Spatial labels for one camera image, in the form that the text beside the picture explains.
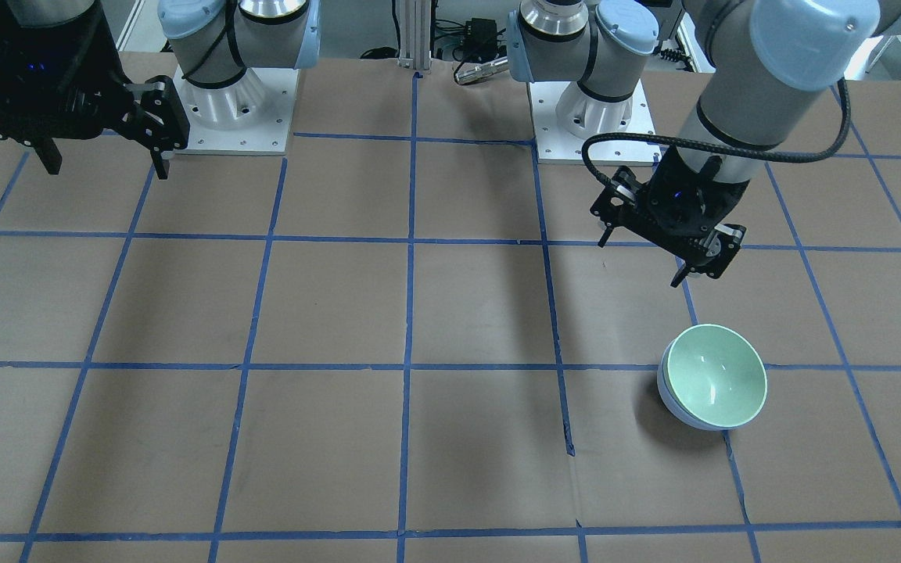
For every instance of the blue ceramic bowl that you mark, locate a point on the blue ceramic bowl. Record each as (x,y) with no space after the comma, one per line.
(712,392)

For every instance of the green ceramic bowl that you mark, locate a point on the green ceramic bowl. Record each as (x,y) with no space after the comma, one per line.
(712,338)

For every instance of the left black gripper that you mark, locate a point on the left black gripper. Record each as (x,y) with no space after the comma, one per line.
(666,181)

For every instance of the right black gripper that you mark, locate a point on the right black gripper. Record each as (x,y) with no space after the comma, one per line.
(101,65)

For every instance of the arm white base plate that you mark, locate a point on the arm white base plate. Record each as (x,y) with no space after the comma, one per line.
(249,118)
(564,117)

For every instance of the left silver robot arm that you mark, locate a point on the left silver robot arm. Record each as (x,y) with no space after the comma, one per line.
(778,94)

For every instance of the aluminium frame post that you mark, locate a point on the aluminium frame post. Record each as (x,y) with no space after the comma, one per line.
(415,34)

